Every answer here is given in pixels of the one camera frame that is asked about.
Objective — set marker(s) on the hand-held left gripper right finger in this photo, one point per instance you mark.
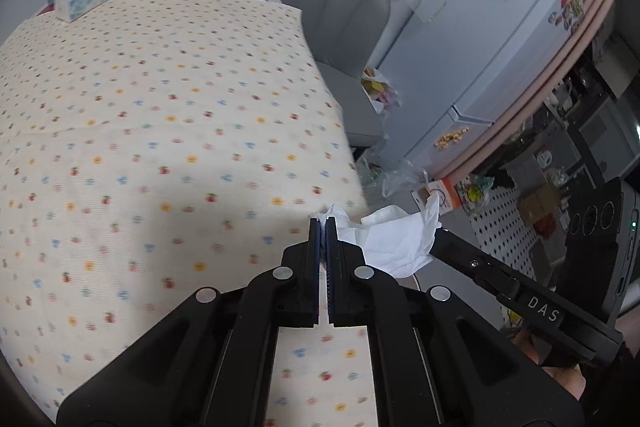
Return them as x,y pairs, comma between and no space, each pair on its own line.
331,257

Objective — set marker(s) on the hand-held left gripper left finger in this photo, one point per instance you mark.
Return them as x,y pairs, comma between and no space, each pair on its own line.
314,257

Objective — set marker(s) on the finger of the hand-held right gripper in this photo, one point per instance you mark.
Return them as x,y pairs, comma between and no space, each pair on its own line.
470,264

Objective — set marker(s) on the white paper towel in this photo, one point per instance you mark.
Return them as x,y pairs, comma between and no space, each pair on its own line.
395,237

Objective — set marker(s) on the person's right hand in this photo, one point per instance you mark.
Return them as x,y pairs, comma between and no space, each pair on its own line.
565,379

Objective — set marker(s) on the white pegboard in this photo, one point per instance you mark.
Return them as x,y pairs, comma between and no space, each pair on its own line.
500,237

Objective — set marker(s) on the round yellow toy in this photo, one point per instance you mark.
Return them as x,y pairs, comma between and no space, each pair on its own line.
475,194

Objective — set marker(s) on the orange white packet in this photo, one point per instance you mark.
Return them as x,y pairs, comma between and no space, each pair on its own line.
447,194

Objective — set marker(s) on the cardboard box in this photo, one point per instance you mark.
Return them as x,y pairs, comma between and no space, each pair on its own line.
537,204

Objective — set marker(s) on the clear floor plastic bag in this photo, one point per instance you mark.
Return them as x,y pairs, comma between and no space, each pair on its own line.
400,179

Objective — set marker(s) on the yellow packet on chair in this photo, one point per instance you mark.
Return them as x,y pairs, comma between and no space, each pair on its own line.
380,89

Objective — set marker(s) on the white refrigerator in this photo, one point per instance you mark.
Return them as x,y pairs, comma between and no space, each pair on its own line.
475,82

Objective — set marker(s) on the dotted cream tablecloth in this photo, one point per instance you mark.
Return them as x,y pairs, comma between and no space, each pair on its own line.
150,107

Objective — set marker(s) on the grey chair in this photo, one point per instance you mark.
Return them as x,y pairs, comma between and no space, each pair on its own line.
340,32

